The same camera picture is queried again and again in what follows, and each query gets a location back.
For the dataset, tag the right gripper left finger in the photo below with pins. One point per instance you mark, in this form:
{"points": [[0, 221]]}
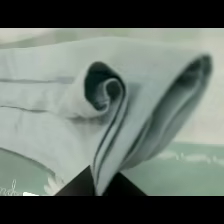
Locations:
{"points": [[81, 185]]}

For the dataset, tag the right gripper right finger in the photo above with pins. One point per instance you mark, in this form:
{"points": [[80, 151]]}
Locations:
{"points": [[121, 186]]}

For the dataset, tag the light grey shirt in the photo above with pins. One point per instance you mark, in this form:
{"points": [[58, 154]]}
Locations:
{"points": [[66, 100]]}

